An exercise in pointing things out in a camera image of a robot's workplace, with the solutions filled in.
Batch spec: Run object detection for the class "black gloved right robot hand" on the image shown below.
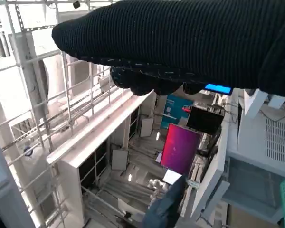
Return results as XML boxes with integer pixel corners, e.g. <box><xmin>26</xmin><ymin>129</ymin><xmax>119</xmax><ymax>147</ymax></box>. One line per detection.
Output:
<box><xmin>51</xmin><ymin>0</ymin><xmax>285</xmax><ymax>99</ymax></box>

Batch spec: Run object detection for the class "teal poster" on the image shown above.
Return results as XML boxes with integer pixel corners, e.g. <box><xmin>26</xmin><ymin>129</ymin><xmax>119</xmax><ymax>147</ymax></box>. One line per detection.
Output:
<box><xmin>160</xmin><ymin>94</ymin><xmax>194</xmax><ymax>130</ymax></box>

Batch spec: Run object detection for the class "black unlit monitor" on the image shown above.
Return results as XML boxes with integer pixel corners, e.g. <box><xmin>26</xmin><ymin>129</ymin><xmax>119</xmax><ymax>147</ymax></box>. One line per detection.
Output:
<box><xmin>186</xmin><ymin>106</ymin><xmax>225</xmax><ymax>135</ymax></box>

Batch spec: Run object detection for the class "dark blue chair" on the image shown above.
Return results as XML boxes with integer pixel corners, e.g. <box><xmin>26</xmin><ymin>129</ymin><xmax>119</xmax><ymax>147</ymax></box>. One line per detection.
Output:
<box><xmin>142</xmin><ymin>174</ymin><xmax>187</xmax><ymax>228</ymax></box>

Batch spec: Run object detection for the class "white hanging board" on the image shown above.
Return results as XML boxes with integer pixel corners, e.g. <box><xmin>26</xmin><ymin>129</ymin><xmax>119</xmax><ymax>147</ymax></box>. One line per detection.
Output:
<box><xmin>111</xmin><ymin>149</ymin><xmax>129</xmax><ymax>171</ymax></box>
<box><xmin>140</xmin><ymin>118</ymin><xmax>155</xmax><ymax>138</ymax></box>

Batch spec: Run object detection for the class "white ceiling pipe grid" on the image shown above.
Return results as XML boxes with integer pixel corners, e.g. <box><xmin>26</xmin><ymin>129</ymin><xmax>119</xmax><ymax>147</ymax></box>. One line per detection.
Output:
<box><xmin>0</xmin><ymin>0</ymin><xmax>124</xmax><ymax>228</ymax></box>

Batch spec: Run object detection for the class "blue lit screen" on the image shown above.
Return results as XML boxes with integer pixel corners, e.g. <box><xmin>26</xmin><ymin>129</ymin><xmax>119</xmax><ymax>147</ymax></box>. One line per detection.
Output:
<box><xmin>205</xmin><ymin>83</ymin><xmax>233</xmax><ymax>96</ymax></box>

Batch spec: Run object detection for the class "small white lit screen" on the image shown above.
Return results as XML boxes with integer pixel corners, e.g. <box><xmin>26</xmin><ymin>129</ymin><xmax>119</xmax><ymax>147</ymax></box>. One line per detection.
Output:
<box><xmin>162</xmin><ymin>170</ymin><xmax>182</xmax><ymax>185</ymax></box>

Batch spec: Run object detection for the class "purple lit monitor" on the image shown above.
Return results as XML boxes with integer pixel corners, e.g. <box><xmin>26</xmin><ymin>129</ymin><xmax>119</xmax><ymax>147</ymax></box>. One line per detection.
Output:
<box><xmin>160</xmin><ymin>123</ymin><xmax>202</xmax><ymax>175</ymax></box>

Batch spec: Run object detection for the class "white mesh front cabinet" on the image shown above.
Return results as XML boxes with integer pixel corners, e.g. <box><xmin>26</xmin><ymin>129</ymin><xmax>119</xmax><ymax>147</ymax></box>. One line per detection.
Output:
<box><xmin>224</xmin><ymin>102</ymin><xmax>285</xmax><ymax>224</ymax></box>

